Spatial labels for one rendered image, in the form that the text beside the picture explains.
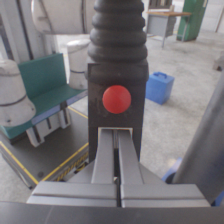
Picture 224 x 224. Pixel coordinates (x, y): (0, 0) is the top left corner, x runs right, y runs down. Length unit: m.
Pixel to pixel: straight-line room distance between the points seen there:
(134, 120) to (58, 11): 0.33
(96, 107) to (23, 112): 0.72
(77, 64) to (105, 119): 0.88
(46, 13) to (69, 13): 0.05
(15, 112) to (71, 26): 0.54
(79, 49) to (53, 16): 0.58
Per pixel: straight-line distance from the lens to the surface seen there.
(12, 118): 0.86
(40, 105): 0.97
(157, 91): 2.26
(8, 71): 0.78
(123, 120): 0.16
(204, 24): 10.37
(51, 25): 0.44
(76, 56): 1.01
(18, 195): 1.51
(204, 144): 0.67
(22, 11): 1.05
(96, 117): 0.16
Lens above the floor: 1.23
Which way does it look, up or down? 37 degrees down
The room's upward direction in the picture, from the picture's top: 2 degrees clockwise
